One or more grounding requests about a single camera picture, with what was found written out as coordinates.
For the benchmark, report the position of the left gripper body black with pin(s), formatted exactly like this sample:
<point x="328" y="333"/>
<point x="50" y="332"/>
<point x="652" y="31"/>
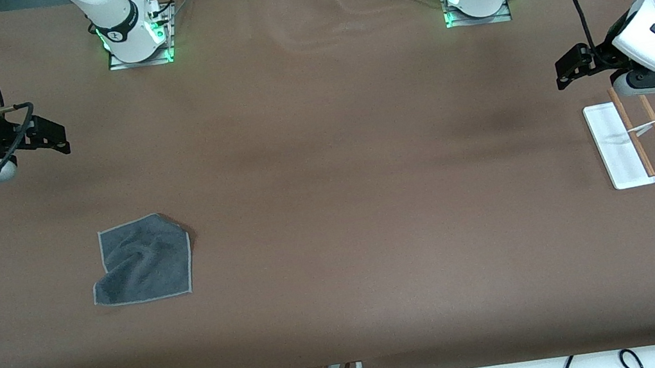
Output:
<point x="605" y="49"/>

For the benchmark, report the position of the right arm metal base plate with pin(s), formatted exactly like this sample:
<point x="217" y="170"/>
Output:
<point x="144" y="62"/>

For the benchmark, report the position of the white rack crossbar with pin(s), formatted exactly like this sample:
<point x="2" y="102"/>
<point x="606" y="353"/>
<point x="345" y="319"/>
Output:
<point x="644" y="129"/>

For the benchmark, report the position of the grey towel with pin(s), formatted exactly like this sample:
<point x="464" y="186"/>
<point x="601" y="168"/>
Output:
<point x="144" y="263"/>

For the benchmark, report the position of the brown table cover sheet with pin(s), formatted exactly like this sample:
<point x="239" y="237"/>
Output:
<point x="331" y="209"/>

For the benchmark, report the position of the white rack base plate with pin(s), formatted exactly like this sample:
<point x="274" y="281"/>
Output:
<point x="614" y="147"/>

